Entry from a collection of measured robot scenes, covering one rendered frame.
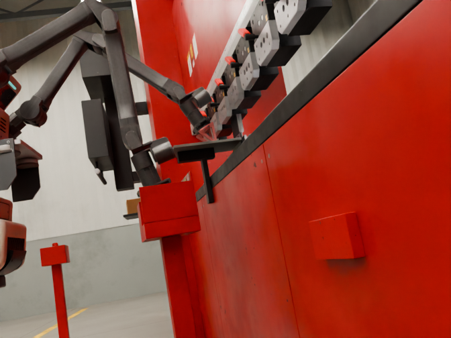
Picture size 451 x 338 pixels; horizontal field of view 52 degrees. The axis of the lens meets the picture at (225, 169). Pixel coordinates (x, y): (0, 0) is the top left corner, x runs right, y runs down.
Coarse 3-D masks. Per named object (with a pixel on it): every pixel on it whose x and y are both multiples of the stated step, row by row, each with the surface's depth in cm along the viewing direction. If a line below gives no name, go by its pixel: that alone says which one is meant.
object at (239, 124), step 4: (236, 116) 183; (240, 116) 183; (232, 120) 190; (236, 120) 184; (240, 120) 183; (232, 124) 191; (236, 124) 184; (240, 124) 183; (232, 128) 191; (236, 128) 185; (240, 128) 182; (236, 132) 186; (240, 132) 183; (236, 136) 188; (240, 136) 184
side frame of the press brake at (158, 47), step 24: (144, 0) 282; (168, 0) 286; (144, 24) 279; (168, 24) 283; (144, 48) 276; (168, 48) 279; (168, 72) 276; (264, 96) 286; (168, 120) 271; (168, 168) 265; (192, 168) 268; (216, 168) 271; (192, 264) 257; (192, 288) 254
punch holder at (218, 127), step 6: (216, 102) 204; (210, 108) 213; (216, 108) 203; (210, 114) 214; (216, 114) 203; (210, 120) 216; (216, 120) 202; (216, 126) 205; (222, 126) 203; (228, 126) 203; (216, 132) 207; (222, 132) 209; (228, 132) 211
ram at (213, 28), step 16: (176, 0) 264; (192, 0) 221; (208, 0) 190; (224, 0) 167; (240, 0) 149; (256, 0) 134; (176, 16) 271; (192, 16) 226; (208, 16) 194; (224, 16) 170; (176, 32) 278; (192, 32) 231; (208, 32) 198; (224, 32) 173; (192, 48) 237; (208, 48) 202; (224, 48) 176; (192, 64) 242; (208, 64) 206; (224, 64) 179; (192, 80) 248; (208, 80) 210; (192, 128) 267
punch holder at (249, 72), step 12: (240, 48) 155; (252, 48) 146; (240, 60) 157; (252, 60) 145; (240, 72) 158; (252, 72) 145; (264, 72) 145; (276, 72) 146; (252, 84) 153; (264, 84) 155
